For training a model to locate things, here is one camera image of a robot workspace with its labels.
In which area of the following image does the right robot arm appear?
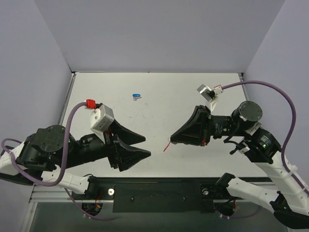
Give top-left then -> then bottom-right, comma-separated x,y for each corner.
170,101 -> 309,230

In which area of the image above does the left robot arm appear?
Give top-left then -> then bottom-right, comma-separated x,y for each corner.
7,121 -> 151,199

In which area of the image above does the blue key tag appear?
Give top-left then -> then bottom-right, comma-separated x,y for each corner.
132,94 -> 141,98

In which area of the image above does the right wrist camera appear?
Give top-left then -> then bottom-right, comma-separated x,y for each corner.
197,84 -> 223,112

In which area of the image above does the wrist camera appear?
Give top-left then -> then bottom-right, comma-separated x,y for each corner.
197,84 -> 223,112
90,103 -> 114,140

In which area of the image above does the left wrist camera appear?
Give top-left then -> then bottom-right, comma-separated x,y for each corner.
90,103 -> 114,140

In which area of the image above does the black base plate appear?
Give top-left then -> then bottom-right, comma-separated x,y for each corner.
73,177 -> 232,213

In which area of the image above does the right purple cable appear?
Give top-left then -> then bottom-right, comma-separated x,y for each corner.
214,80 -> 309,196

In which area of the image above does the purple cable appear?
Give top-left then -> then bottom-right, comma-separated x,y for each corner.
214,80 -> 309,196
1,99 -> 97,188

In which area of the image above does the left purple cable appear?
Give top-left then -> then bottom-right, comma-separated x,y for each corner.
1,99 -> 97,188

